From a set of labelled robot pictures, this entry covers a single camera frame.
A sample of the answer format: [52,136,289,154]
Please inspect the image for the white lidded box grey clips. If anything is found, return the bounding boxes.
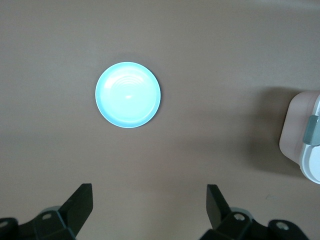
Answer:
[278,90,320,185]

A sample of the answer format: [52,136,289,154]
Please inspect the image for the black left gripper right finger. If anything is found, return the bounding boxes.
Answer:
[199,184,312,240]

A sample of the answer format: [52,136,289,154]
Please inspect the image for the light blue round plate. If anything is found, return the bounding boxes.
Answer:
[94,61,162,129]

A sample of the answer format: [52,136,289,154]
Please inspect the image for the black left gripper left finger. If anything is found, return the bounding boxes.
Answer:
[0,183,94,240]

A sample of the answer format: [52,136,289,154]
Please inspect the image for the brown table mat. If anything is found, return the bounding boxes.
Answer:
[0,0,320,240]

